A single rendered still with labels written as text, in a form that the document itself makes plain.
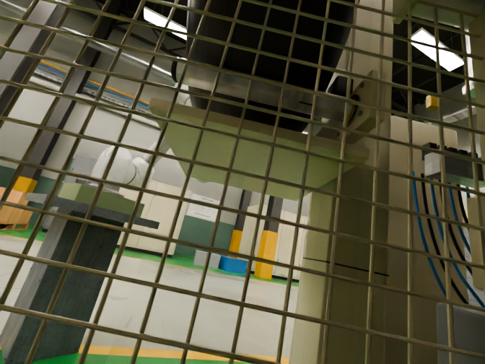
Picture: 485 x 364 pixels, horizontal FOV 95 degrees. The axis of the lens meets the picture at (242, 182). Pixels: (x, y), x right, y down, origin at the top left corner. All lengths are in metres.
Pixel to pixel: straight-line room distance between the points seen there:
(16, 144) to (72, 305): 8.42
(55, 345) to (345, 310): 1.24
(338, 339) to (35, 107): 9.78
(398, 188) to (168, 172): 8.04
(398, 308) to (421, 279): 0.13
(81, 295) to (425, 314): 1.40
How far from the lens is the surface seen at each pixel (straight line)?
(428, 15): 0.38
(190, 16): 0.52
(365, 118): 0.43
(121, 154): 1.41
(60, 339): 1.44
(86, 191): 1.28
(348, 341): 0.54
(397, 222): 1.00
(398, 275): 0.98
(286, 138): 0.36
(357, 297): 0.53
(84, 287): 1.38
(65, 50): 10.79
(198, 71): 0.45
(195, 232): 8.50
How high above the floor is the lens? 0.61
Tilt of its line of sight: 16 degrees up
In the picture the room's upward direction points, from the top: 13 degrees clockwise
